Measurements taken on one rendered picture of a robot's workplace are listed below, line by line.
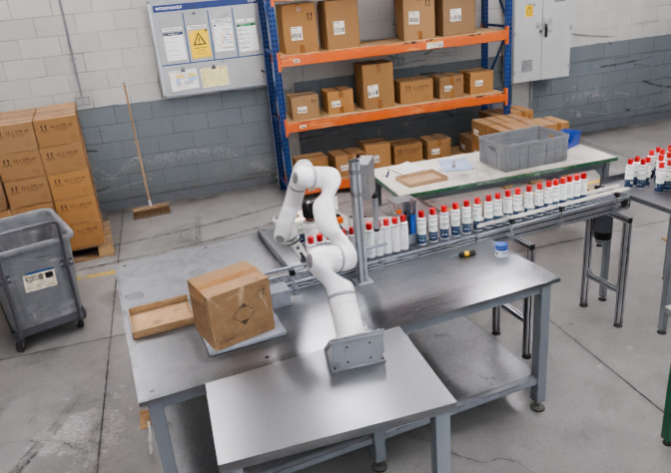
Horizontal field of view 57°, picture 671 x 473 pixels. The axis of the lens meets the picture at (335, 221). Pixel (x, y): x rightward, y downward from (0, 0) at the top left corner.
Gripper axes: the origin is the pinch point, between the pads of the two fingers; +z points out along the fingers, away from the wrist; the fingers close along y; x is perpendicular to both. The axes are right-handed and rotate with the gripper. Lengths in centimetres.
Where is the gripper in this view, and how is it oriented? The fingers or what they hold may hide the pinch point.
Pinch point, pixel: (305, 262)
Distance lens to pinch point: 334.7
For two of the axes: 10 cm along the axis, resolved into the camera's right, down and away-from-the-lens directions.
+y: -3.8, -3.1, 8.7
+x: -8.4, 5.1, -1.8
